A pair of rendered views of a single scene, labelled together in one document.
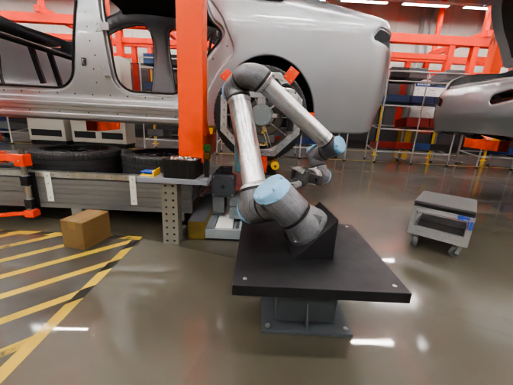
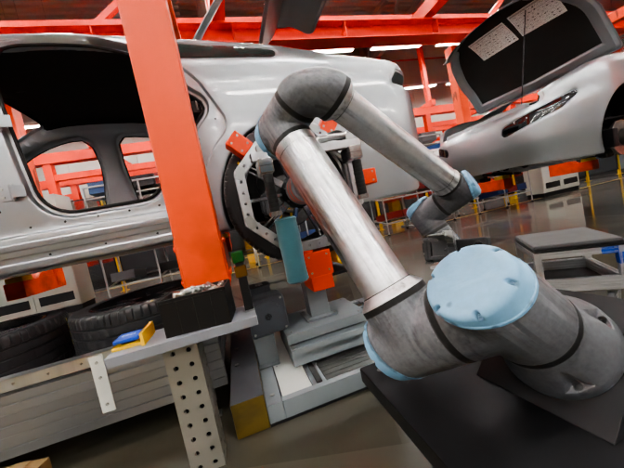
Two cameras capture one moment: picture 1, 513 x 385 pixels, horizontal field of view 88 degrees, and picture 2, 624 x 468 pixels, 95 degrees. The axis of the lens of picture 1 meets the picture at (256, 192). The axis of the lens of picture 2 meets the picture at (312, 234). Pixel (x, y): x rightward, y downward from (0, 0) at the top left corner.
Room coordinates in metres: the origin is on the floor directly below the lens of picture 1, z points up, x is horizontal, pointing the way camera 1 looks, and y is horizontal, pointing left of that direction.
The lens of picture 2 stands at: (0.66, 0.29, 0.72)
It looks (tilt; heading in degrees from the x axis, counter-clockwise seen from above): 4 degrees down; 346
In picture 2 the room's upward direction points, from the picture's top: 12 degrees counter-clockwise
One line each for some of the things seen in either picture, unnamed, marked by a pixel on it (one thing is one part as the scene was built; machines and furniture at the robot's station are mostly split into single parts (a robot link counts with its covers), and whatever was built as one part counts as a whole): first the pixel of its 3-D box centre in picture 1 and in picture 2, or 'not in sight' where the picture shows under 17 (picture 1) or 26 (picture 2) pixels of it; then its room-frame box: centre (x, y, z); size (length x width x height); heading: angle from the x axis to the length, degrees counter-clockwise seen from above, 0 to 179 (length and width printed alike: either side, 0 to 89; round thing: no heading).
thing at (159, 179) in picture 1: (175, 178); (189, 331); (1.66, 0.52, 0.44); 0.43 x 0.17 x 0.03; 92
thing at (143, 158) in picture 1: (164, 165); (153, 314); (2.30, 0.82, 0.39); 0.66 x 0.66 x 0.24
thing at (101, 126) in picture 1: (101, 118); (31, 278); (4.22, 2.45, 0.69); 0.52 x 0.17 x 0.35; 2
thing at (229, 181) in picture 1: (225, 187); (266, 317); (2.16, 0.26, 0.26); 0.42 x 0.18 x 0.35; 2
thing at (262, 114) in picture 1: (260, 114); (305, 186); (1.82, 0.00, 0.85); 0.21 x 0.14 x 0.14; 2
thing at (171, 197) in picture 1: (172, 211); (196, 399); (1.65, 0.55, 0.21); 0.10 x 0.10 x 0.42; 2
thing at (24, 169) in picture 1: (27, 183); not in sight; (1.81, 1.62, 0.30); 0.09 x 0.05 x 0.50; 92
